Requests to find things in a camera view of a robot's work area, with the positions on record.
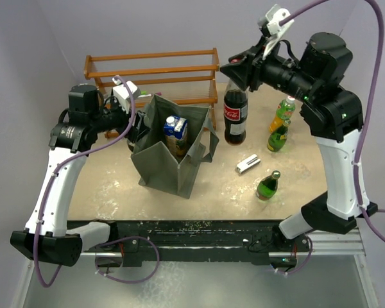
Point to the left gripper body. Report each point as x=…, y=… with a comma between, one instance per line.
x=131, y=134

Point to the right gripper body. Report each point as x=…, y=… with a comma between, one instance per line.
x=262, y=67

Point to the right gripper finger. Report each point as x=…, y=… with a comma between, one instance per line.
x=243, y=56
x=239, y=72

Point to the cola glass bottle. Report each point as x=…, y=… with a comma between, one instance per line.
x=235, y=111

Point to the blue juice carton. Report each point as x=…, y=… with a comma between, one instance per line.
x=175, y=132

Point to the green canvas bag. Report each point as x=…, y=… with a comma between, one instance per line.
x=158, y=167

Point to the orange soda plastic bottle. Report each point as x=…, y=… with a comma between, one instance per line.
x=284, y=112

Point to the green glass bottle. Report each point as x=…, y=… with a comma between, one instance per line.
x=268, y=186
x=278, y=138

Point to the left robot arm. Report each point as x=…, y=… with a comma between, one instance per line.
x=46, y=237

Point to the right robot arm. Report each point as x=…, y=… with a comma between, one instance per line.
x=335, y=119

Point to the wooden shelf rack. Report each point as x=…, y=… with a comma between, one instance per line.
x=185, y=77

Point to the white stapler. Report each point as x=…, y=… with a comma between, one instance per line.
x=247, y=164

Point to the green glass bottle front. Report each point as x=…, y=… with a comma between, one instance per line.
x=268, y=186

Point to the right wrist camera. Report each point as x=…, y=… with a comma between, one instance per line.
x=270, y=26

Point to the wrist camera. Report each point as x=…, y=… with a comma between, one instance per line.
x=270, y=26
x=122, y=94

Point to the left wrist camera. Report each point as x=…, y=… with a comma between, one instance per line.
x=122, y=94

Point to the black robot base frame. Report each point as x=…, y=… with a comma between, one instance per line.
x=253, y=241

